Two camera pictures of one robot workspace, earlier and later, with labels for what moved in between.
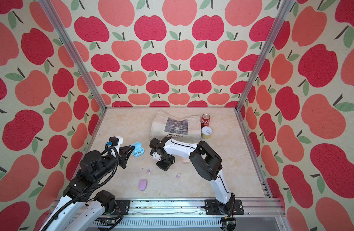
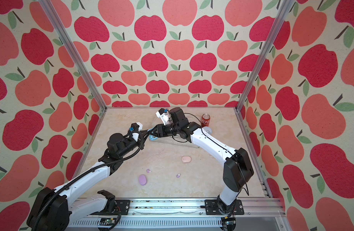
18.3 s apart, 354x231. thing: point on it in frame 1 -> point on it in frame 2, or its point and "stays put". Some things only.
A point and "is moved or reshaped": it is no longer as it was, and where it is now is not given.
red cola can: (205, 121) stays put
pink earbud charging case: (185, 160) stays put
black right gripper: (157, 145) -> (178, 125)
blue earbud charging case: (138, 149) is moved or reshaped
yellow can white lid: (206, 132) stays put
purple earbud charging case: (142, 184) is moved or reshaped
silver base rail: (249, 214) stays put
